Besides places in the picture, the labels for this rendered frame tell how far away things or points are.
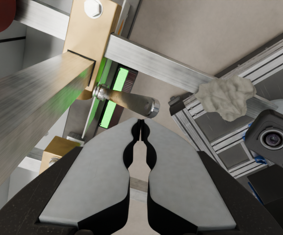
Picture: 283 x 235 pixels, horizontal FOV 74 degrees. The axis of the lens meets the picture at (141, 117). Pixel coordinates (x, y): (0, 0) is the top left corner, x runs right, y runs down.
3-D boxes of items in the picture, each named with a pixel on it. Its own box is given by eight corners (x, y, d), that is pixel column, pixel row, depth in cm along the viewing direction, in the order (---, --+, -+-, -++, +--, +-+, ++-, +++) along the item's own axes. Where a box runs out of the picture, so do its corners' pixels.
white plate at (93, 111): (131, 5, 36) (127, 0, 27) (95, 116, 47) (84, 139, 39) (129, 4, 36) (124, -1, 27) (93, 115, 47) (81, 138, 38)
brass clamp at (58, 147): (83, 143, 37) (75, 161, 33) (69, 189, 43) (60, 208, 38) (52, 133, 36) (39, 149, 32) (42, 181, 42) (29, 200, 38)
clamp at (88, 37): (123, 6, 26) (118, 3, 22) (96, 92, 32) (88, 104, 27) (83, -12, 25) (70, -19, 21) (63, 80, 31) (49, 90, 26)
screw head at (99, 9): (104, 2, 21) (103, 1, 20) (99, 21, 22) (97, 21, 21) (87, -6, 21) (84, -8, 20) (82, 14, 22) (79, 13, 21)
